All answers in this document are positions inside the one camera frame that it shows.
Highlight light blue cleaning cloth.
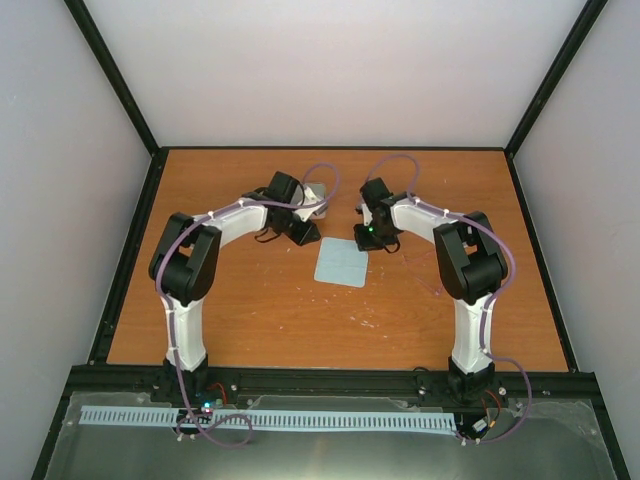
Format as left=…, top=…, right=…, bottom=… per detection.
left=314, top=237, right=368, bottom=288

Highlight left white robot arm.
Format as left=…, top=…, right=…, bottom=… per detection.
left=149, top=171, right=328, bottom=403

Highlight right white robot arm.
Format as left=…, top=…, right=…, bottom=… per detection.
left=354, top=178, right=508, bottom=404

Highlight transparent pink sunglasses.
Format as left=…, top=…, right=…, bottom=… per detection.
left=401, top=247, right=444, bottom=297

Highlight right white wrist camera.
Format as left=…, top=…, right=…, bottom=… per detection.
left=356, top=201, right=374, bottom=231

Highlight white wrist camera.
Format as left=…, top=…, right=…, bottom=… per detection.
left=292, top=182, right=331, bottom=221
left=356, top=201, right=374, bottom=231

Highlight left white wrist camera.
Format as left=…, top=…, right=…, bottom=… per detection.
left=292, top=182, right=331, bottom=221

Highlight metal base plate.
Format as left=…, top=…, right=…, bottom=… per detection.
left=47, top=393, right=615, bottom=479

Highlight black aluminium frame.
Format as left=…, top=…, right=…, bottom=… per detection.
left=33, top=1, right=629, bottom=479

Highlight light blue slotted cable duct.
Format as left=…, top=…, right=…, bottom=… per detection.
left=78, top=406, right=456, bottom=435

